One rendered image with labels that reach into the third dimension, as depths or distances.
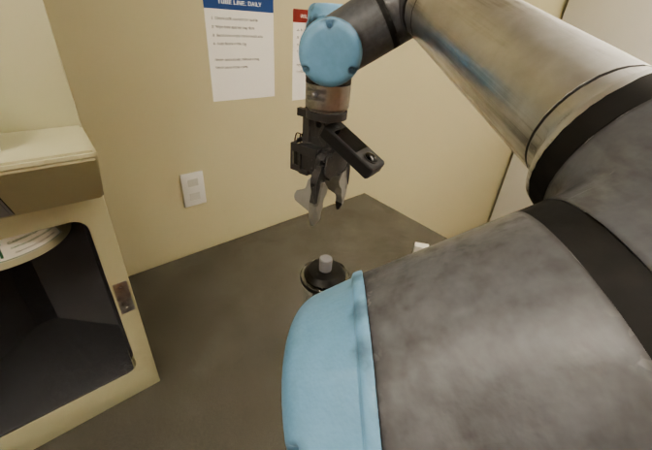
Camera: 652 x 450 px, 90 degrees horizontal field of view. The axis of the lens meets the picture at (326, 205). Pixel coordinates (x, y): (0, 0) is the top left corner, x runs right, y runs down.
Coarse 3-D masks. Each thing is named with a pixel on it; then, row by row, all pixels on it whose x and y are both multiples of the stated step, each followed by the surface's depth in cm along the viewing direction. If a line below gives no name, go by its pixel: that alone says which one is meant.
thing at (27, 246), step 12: (48, 228) 51; (60, 228) 53; (0, 240) 46; (12, 240) 47; (24, 240) 48; (36, 240) 49; (48, 240) 51; (60, 240) 53; (0, 252) 46; (12, 252) 47; (24, 252) 48; (36, 252) 49; (0, 264) 46; (12, 264) 47
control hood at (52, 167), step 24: (0, 144) 36; (24, 144) 37; (48, 144) 37; (72, 144) 38; (0, 168) 32; (24, 168) 33; (48, 168) 35; (72, 168) 37; (96, 168) 39; (0, 192) 35; (24, 192) 37; (48, 192) 39; (72, 192) 42; (96, 192) 45
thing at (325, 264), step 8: (320, 256) 71; (328, 256) 71; (312, 264) 73; (320, 264) 70; (328, 264) 69; (336, 264) 73; (304, 272) 72; (312, 272) 70; (320, 272) 71; (328, 272) 70; (336, 272) 71; (344, 272) 73; (312, 280) 69; (320, 280) 68; (328, 280) 68; (336, 280) 69
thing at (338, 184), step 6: (342, 174) 63; (330, 180) 66; (336, 180) 63; (342, 180) 64; (330, 186) 68; (336, 186) 65; (342, 186) 65; (336, 192) 66; (342, 192) 66; (336, 198) 67; (342, 198) 66; (336, 204) 68
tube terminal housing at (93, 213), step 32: (0, 0) 35; (32, 0) 37; (0, 32) 36; (32, 32) 38; (0, 64) 37; (32, 64) 39; (0, 96) 38; (32, 96) 40; (64, 96) 42; (0, 128) 39; (32, 128) 41; (0, 224) 43; (32, 224) 45; (96, 224) 51; (128, 320) 61; (128, 384) 67; (64, 416) 61; (0, 448) 56; (32, 448) 59
